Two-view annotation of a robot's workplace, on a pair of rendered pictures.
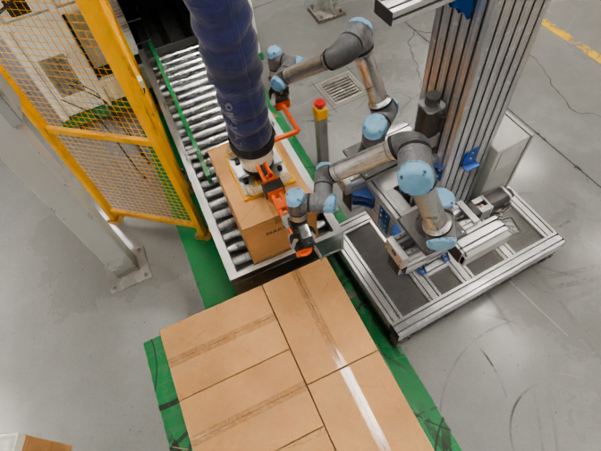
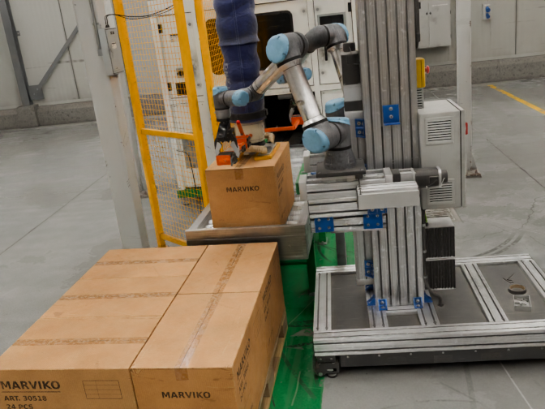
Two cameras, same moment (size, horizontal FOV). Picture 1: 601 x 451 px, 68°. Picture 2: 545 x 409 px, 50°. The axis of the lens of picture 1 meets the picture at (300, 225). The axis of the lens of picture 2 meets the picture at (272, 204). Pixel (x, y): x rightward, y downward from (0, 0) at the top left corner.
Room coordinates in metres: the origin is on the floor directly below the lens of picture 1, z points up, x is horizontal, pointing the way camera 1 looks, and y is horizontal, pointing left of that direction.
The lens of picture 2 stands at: (-1.49, -1.52, 1.75)
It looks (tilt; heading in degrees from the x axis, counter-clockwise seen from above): 18 degrees down; 28
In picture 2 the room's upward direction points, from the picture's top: 7 degrees counter-clockwise
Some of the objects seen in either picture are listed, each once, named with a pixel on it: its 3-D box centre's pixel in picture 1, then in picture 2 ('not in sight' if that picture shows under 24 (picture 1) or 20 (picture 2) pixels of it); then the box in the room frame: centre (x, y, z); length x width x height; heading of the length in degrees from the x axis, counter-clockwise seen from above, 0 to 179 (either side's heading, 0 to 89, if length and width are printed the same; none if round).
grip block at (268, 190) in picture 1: (273, 188); (241, 142); (1.33, 0.10, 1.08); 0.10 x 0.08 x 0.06; 106
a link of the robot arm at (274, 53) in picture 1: (275, 58); not in sight; (1.90, 0.00, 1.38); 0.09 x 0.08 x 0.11; 57
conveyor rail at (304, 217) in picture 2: (266, 117); (318, 182); (2.44, 0.13, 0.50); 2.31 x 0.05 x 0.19; 17
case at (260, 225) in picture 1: (264, 195); (253, 186); (1.54, 0.18, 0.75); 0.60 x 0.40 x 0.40; 16
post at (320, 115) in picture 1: (323, 164); (337, 207); (1.92, -0.21, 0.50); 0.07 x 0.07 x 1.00; 17
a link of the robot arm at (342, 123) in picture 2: (438, 205); (336, 131); (1.00, -0.59, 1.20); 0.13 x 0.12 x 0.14; 167
